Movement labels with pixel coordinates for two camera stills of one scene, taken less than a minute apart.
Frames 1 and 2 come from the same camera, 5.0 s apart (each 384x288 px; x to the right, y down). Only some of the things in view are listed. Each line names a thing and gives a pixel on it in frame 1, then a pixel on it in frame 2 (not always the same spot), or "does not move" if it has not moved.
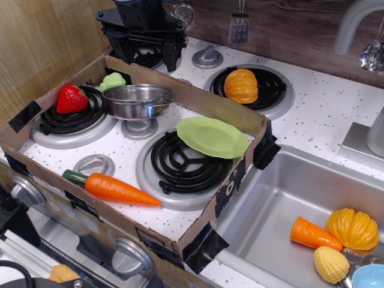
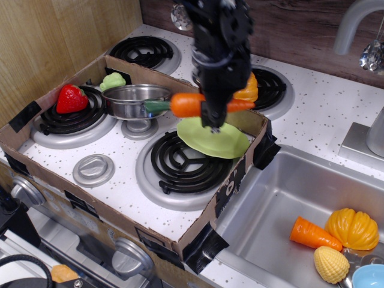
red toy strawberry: [70, 98] does not move
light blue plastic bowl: [368, 276] does not move
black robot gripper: [141, 24] -> [221, 56]
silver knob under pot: [139, 129] does not move
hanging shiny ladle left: [186, 12] does not move
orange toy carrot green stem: [110, 187] -> [191, 105]
